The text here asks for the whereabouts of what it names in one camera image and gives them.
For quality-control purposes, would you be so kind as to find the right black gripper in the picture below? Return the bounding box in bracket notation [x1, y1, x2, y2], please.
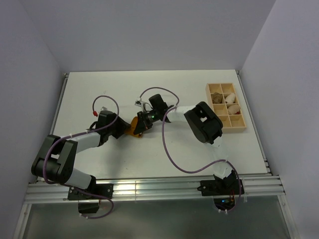
[135, 110, 160, 136]

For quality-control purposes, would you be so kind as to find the mustard striped sock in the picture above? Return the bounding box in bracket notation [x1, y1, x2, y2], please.
[125, 117, 143, 138]

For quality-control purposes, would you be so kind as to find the brown sock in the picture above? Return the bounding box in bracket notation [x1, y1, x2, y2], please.
[211, 92, 223, 104]

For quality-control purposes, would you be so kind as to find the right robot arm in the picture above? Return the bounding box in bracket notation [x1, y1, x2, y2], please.
[133, 94, 239, 194]

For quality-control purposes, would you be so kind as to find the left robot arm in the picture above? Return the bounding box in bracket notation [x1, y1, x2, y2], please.
[31, 110, 131, 199]

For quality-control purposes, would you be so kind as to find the wooden compartment box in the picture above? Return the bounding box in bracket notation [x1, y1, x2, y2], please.
[205, 83, 246, 133]

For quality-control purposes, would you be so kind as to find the lower rolled cream sock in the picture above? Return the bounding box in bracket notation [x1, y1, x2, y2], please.
[227, 105, 241, 115]

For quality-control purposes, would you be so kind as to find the rolled cream sock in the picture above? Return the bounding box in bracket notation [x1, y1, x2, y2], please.
[224, 93, 236, 104]
[227, 105, 241, 115]

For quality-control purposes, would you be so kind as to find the upper rolled cream sock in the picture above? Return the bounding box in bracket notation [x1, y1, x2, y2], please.
[224, 93, 236, 104]

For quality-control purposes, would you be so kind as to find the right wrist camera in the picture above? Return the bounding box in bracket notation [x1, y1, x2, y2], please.
[135, 98, 146, 111]

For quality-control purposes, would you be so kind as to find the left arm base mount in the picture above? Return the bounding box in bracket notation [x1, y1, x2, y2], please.
[67, 183, 114, 219]

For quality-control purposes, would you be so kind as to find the aluminium frame rail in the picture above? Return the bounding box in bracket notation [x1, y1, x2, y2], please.
[24, 175, 286, 204]

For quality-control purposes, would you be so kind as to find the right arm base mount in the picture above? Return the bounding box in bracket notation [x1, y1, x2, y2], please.
[197, 178, 245, 211]

